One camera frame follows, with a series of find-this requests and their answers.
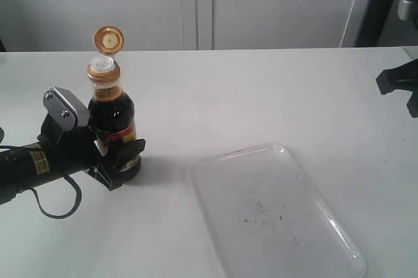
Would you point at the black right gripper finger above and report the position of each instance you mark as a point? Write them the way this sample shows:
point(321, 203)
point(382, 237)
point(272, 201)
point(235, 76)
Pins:
point(412, 104)
point(403, 78)

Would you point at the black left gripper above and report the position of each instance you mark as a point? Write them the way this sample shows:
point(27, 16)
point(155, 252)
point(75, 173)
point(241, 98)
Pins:
point(74, 149)

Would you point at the dark soy sauce bottle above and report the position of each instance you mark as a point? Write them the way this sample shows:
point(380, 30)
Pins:
point(111, 109)

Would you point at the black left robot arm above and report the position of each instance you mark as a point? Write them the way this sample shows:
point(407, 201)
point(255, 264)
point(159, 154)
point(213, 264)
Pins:
point(26, 167)

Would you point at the white plastic tray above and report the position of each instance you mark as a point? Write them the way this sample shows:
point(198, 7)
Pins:
point(265, 218)

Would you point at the grey cabinet doors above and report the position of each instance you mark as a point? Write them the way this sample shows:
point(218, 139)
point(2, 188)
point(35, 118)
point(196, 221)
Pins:
point(69, 25)

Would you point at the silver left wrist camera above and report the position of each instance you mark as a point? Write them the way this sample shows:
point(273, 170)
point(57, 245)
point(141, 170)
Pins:
point(65, 108)

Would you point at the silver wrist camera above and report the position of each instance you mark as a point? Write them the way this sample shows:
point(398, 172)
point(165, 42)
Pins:
point(407, 10)
point(65, 108)

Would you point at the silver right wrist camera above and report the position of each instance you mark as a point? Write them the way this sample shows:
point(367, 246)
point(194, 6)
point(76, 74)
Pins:
point(407, 10)

